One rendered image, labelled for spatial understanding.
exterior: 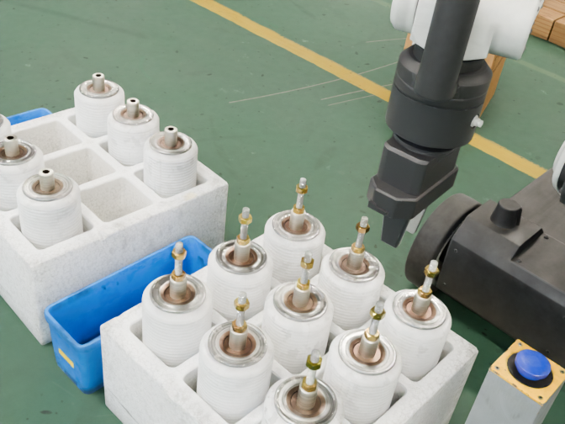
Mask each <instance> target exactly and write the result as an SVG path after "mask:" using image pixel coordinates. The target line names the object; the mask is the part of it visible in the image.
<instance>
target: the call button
mask: <svg viewBox="0 0 565 424"><path fill-rule="evenodd" d="M515 366H516V367H517V370H518V372H519V373H520V374H521V375H522V376H523V377H525V378H527V379H530V380H540V379H544V378H546V377H547V376H548V374H549V373H550V371H551V364H550V362H549V361H548V359H547V358H546V357H545V356H544V355H542V354H541V353H539V352H537V351H534V350H530V349H524V350H521V351H519V352H518V353H517V355H516V357H515Z"/></svg>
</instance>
